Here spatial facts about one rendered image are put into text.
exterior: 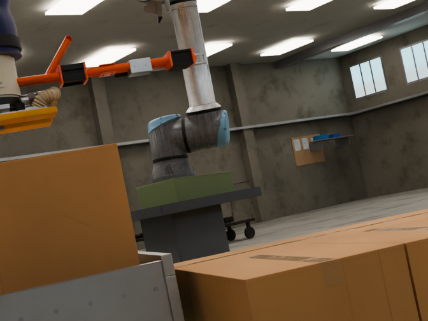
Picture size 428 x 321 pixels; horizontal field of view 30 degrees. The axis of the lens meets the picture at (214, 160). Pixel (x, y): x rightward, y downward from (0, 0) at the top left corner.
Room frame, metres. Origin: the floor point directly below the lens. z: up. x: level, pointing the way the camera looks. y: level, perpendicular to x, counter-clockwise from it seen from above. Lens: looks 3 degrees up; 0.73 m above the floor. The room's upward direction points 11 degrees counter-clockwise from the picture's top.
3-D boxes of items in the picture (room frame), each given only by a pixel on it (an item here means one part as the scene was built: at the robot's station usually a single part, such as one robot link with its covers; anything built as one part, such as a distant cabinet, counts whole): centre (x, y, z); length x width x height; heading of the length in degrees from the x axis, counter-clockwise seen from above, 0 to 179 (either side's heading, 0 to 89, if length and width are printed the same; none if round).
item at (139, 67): (2.54, 0.18, 1.19); 0.07 x 0.07 x 0.04; 16
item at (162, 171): (3.36, 0.18, 0.89); 0.19 x 0.19 x 0.10
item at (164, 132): (3.36, 0.17, 1.03); 0.17 x 0.15 x 0.18; 83
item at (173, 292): (2.51, 0.27, 0.47); 0.70 x 0.03 x 0.15; 15
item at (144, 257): (2.51, 0.27, 0.58); 0.70 x 0.03 x 0.06; 15
